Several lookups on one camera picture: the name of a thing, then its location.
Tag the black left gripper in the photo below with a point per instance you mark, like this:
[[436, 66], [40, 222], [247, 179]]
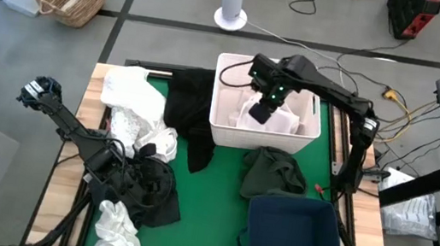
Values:
[[147, 179]]

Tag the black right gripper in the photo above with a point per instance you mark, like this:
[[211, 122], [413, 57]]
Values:
[[273, 83]]

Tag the large white shirt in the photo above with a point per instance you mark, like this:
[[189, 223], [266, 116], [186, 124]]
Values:
[[285, 121]]

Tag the small white garment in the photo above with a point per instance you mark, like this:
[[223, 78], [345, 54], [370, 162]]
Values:
[[118, 234]]

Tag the long black garment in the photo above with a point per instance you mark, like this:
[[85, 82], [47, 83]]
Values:
[[188, 101]]

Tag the large white lace garment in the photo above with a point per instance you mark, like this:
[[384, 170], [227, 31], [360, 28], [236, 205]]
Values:
[[129, 93]]

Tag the dark green garment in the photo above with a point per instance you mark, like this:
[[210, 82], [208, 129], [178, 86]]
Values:
[[273, 173]]

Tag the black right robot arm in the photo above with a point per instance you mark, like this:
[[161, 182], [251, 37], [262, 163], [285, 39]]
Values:
[[336, 92]]

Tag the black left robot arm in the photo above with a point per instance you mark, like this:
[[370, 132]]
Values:
[[69, 123]]

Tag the white plastic laundry basket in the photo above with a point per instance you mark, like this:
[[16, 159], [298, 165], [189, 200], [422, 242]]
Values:
[[261, 139]]

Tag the green table mat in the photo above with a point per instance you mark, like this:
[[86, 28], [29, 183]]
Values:
[[212, 208]]

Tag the black and red crate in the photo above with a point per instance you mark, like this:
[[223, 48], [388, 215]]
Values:
[[409, 16]]

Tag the navy blue fabric bin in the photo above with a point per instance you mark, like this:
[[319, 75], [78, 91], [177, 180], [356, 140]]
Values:
[[294, 241]]

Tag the clear plastic bag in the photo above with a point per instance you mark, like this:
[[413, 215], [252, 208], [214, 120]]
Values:
[[409, 216]]

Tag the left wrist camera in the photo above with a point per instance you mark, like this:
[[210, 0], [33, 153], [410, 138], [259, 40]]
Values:
[[147, 150]]

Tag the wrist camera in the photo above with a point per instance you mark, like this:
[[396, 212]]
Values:
[[261, 113], [147, 150]]

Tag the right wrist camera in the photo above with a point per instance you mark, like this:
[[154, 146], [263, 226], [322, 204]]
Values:
[[261, 113]]

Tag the grey metal bracket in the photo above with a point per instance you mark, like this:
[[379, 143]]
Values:
[[336, 167]]

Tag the black aluminium table frame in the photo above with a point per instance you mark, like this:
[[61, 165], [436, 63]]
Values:
[[146, 64]]

